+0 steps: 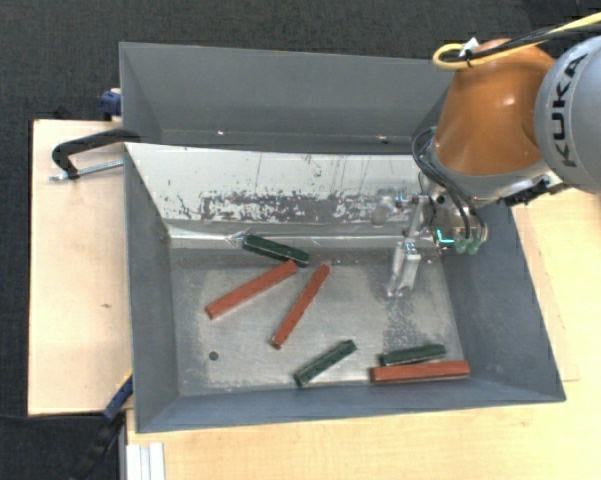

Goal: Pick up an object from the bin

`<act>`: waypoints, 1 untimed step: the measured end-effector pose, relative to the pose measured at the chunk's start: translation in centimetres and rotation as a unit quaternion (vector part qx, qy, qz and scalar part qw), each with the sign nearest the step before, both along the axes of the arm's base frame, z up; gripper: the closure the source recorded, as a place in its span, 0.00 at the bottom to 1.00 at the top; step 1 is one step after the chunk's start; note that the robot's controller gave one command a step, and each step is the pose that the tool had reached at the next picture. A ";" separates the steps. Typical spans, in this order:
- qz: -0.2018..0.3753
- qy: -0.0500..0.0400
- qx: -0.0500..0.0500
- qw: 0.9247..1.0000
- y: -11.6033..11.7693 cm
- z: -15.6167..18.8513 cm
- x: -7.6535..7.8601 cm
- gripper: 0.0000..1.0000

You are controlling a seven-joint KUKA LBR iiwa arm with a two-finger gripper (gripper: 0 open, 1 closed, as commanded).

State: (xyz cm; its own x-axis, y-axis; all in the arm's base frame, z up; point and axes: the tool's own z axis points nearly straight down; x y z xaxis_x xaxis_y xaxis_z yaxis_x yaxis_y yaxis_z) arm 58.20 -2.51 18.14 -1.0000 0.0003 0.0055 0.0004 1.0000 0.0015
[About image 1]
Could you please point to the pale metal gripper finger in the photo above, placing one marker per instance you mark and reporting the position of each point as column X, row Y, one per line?
column 395, row 273
column 410, row 270

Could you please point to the dark green flat block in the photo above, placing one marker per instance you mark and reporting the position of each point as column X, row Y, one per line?
column 412, row 355
column 275, row 250
column 325, row 363

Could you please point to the red-brown flat block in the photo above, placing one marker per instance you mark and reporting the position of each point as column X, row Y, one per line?
column 301, row 306
column 252, row 289
column 420, row 372

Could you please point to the grey metal bin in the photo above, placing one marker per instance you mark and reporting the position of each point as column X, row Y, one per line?
column 260, row 88

